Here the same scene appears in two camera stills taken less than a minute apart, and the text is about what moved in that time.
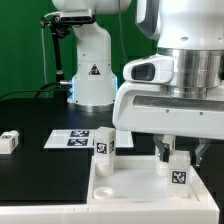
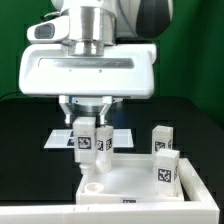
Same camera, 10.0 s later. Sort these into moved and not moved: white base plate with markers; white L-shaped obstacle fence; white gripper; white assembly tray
Moved: white assembly tray; white gripper
Not moved: white L-shaped obstacle fence; white base plate with markers
